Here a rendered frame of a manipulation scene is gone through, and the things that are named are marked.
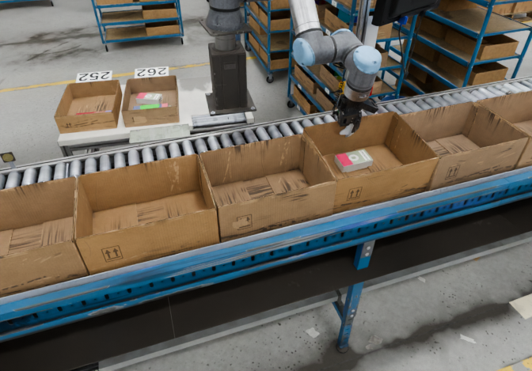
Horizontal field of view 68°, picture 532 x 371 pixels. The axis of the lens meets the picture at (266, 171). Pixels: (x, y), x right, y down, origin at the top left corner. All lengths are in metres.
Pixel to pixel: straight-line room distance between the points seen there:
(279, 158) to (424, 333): 1.22
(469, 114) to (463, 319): 1.07
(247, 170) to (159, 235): 0.46
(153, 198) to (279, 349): 1.01
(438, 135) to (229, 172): 0.94
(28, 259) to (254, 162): 0.77
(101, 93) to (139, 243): 1.48
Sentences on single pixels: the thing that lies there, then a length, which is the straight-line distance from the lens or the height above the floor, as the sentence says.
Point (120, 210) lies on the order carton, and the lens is 1.47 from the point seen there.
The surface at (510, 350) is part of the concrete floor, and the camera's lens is 2.39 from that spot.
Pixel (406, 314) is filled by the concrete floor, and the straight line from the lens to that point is 2.29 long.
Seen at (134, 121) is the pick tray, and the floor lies 0.78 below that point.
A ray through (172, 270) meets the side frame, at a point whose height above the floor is 0.91.
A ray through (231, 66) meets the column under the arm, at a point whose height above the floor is 1.01.
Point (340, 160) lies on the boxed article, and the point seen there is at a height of 0.94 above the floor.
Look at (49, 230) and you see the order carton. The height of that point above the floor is 0.89.
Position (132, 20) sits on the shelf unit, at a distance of 5.30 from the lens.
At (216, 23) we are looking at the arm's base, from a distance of 2.07.
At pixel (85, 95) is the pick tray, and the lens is 2.57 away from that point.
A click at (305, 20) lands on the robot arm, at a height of 1.44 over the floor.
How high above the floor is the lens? 1.85
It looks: 38 degrees down
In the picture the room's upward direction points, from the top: straight up
